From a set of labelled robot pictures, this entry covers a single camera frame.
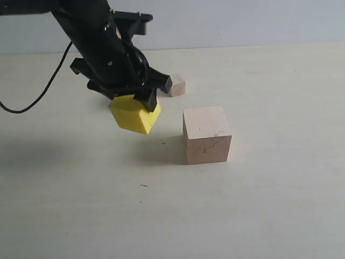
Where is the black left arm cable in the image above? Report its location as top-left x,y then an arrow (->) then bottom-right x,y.
0,40 -> 73,114

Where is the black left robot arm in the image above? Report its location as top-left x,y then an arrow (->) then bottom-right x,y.
1,1 -> 172,112

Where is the large wooden cube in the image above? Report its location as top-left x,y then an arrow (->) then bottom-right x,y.
183,106 -> 232,165

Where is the yellow cube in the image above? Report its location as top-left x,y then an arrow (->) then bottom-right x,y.
109,95 -> 161,134

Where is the small wooden cube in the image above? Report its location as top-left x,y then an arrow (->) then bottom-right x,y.
169,74 -> 186,97

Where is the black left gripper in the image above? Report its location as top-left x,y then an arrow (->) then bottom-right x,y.
70,40 -> 172,112

